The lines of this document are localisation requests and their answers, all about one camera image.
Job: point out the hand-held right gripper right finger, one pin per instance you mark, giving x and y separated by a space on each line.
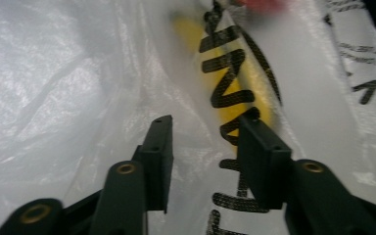
264 163

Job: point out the clear smiley plastic bag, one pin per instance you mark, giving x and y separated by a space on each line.
62 81

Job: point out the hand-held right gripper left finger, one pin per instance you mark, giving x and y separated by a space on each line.
153 163

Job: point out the red-lidded round candy container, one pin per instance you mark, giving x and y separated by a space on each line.
261 5

